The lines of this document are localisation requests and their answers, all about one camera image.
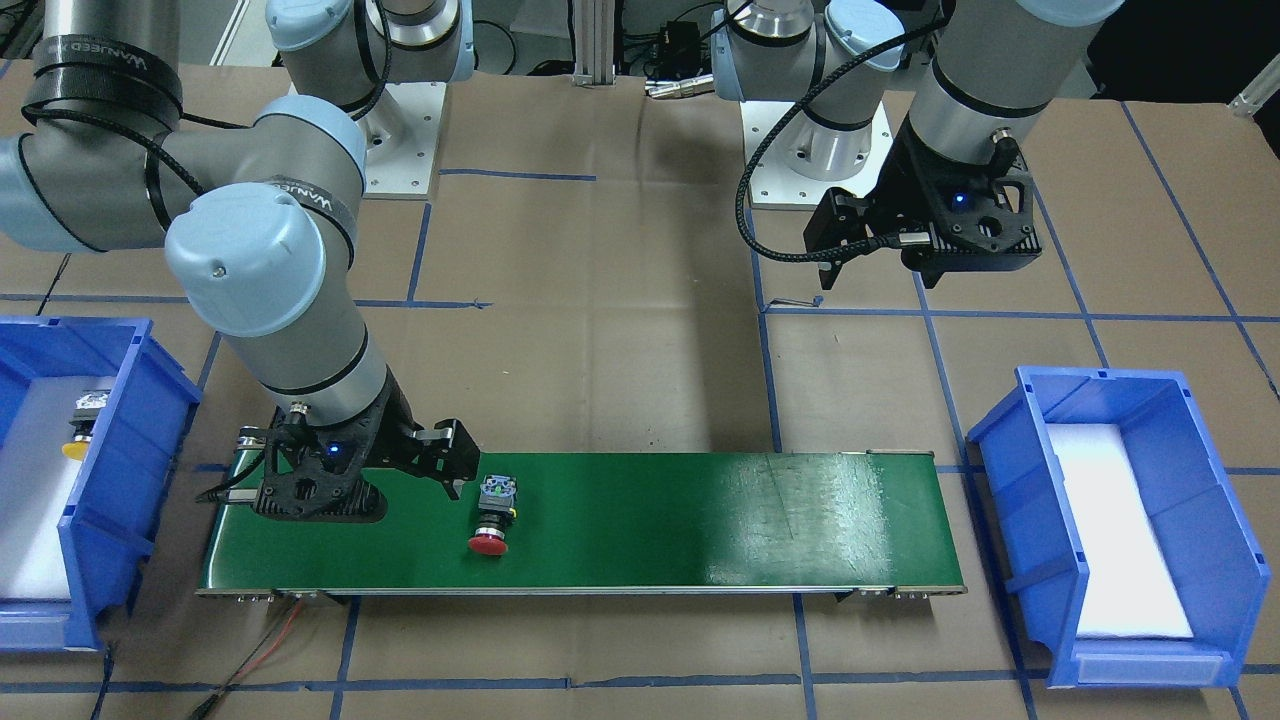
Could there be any aluminium frame post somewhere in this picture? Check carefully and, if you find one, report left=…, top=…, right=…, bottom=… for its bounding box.
left=570, top=0, right=622, bottom=87

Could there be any green conveyor belt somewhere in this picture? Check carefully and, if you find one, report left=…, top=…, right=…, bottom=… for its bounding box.
left=198, top=451, right=966, bottom=597

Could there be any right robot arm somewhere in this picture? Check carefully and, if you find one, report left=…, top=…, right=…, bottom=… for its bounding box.
left=3, top=1, right=481, bottom=521

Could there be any white foam pad bin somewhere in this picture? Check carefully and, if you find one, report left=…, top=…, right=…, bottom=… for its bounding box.
left=1046, top=423, right=1193, bottom=641
left=1, top=375, right=114, bottom=601

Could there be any blue bin robot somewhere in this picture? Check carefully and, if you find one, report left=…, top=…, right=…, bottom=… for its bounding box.
left=968, top=366, right=1271, bottom=688
left=1, top=316, right=201, bottom=652

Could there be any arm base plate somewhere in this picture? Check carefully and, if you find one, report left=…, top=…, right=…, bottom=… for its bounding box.
left=291, top=79, right=448, bottom=201
left=750, top=104, right=892, bottom=210

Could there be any red push button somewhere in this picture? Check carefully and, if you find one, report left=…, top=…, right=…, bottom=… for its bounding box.
left=467, top=474, right=518, bottom=557

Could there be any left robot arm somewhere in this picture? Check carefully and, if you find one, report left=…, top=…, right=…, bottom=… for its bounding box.
left=709, top=1, right=1120, bottom=290

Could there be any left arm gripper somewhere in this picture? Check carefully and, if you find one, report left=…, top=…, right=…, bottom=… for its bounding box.
left=803, top=129, right=1043, bottom=291

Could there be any yellow push button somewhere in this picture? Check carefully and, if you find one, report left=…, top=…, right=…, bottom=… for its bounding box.
left=61, top=388, right=111, bottom=462

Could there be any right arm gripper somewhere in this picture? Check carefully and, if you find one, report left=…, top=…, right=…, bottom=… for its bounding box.
left=250, top=386, right=483, bottom=521

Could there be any black braided cable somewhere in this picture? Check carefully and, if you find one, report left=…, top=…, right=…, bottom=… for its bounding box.
left=735, top=20, right=951, bottom=266

